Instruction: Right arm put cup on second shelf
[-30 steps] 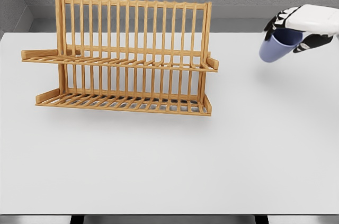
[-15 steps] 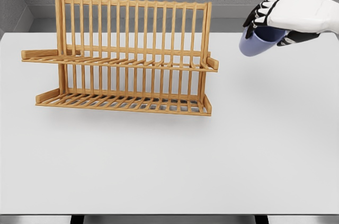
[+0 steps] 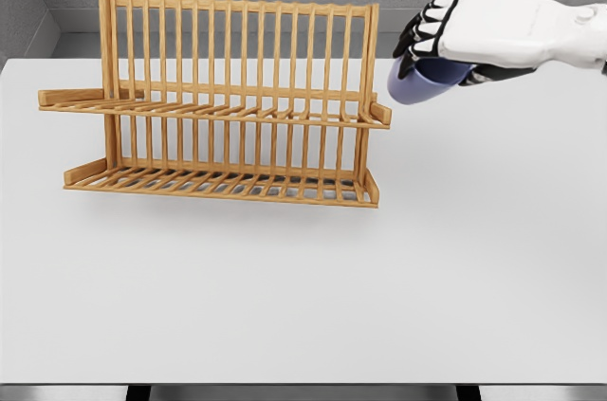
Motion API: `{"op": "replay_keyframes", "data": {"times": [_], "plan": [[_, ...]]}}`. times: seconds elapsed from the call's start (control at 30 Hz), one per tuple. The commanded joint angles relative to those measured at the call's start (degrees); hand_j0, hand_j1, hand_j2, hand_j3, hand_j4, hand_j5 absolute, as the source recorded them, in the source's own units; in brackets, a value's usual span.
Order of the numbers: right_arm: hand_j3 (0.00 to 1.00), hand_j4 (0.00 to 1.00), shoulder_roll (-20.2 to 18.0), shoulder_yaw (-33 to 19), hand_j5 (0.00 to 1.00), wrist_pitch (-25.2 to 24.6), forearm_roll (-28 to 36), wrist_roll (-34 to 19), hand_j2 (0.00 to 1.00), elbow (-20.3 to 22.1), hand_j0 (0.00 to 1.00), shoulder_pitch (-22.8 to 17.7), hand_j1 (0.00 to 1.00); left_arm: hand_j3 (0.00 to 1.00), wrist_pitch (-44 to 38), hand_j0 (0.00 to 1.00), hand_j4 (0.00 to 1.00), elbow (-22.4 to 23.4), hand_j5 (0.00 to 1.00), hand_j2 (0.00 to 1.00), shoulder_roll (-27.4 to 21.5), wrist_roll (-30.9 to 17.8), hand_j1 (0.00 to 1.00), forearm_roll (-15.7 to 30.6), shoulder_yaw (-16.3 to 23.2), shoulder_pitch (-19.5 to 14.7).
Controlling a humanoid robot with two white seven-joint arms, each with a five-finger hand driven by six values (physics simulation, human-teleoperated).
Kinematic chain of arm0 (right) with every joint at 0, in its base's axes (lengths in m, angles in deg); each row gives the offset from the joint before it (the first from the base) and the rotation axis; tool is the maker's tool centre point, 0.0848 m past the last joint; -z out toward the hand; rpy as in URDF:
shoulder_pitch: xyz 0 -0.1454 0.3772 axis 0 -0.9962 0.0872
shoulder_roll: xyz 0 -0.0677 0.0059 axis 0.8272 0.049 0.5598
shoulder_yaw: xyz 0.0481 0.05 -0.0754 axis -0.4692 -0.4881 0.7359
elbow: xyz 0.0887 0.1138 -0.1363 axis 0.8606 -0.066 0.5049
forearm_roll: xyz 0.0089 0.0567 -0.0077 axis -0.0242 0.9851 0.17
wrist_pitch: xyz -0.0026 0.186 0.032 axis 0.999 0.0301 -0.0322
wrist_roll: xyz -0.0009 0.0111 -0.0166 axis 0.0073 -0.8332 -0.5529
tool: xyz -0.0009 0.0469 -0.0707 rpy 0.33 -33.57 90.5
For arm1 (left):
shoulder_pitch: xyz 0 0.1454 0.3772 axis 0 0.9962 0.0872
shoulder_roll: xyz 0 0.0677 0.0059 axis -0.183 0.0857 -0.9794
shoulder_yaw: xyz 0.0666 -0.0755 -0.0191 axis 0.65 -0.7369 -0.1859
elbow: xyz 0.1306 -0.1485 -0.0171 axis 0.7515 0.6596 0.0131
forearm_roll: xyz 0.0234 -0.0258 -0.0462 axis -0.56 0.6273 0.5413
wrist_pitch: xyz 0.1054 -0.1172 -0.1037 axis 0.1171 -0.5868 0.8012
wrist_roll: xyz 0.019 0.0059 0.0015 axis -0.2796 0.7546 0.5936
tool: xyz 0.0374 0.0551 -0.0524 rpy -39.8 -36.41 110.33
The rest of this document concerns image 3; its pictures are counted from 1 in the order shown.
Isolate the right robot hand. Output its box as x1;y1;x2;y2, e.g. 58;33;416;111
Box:
392;0;565;87

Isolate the lavender blue cup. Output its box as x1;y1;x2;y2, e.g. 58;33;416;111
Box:
387;57;476;105

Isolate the wooden two-tier dish rack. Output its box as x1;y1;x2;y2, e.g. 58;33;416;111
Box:
38;0;393;210

